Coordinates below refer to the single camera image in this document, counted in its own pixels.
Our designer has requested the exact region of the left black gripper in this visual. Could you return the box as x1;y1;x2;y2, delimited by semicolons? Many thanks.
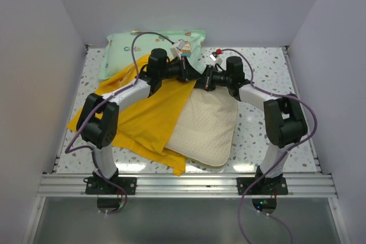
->
160;56;203;83

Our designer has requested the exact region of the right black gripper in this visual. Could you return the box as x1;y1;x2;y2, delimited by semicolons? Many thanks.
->
189;65;232;91

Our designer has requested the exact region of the cream yellow-edged pillow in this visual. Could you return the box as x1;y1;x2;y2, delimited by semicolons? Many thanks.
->
165;87;238;167

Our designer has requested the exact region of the yellow pillowcase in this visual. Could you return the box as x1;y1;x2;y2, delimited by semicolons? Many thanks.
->
67;54;198;177

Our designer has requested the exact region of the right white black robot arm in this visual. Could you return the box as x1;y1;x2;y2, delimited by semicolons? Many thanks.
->
195;56;308;196

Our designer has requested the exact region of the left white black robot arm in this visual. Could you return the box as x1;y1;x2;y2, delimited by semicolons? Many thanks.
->
77;49;201;195

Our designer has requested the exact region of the green cartoon bear pillow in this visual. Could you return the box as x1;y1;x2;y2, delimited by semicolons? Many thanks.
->
98;30;206;81

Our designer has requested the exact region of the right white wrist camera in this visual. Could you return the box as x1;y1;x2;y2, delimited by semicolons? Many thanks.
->
210;49;223;66

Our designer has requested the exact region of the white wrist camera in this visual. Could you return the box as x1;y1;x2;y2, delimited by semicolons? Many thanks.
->
210;49;223;66
170;39;186;59

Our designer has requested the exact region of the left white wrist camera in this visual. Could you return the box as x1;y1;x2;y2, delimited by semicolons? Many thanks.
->
170;39;186;59

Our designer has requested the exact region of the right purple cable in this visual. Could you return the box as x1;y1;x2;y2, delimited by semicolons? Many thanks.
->
220;48;319;244

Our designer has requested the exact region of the purple cable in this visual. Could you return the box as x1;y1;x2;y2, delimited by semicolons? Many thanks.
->
65;31;175;213
220;48;319;244

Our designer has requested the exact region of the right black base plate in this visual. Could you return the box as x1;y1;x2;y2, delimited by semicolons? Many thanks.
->
236;177;289;195

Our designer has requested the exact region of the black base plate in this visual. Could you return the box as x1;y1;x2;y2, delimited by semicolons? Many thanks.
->
83;177;137;195
236;177;289;195

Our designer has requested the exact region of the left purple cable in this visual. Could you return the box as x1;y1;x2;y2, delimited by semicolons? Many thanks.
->
65;31;175;213

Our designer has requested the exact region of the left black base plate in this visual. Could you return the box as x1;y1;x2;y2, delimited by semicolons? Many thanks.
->
83;177;137;195

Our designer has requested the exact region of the aluminium mounting rail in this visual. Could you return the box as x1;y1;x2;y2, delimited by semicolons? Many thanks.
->
36;173;337;198

